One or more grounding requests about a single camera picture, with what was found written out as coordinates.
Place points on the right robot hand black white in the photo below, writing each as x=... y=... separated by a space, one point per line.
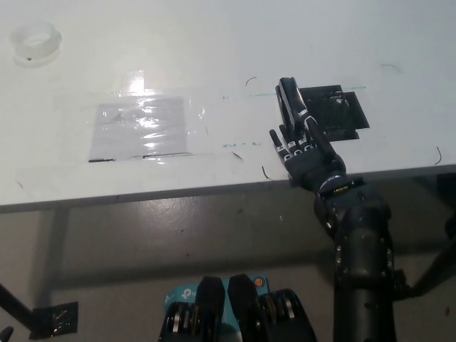
x=313 y=162

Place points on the black stapler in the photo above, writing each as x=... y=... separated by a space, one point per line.
x=290 y=96

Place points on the black tape mark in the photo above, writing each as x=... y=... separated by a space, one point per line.
x=333 y=108

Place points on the robot torso black teal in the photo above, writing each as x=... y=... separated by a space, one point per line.
x=238 y=313

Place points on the black table leg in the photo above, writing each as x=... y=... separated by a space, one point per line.
x=432 y=261
x=14 y=303

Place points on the white paper under clear tape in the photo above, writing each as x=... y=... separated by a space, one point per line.
x=139 y=124

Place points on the clear tape roll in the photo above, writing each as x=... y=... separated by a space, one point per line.
x=35 y=41

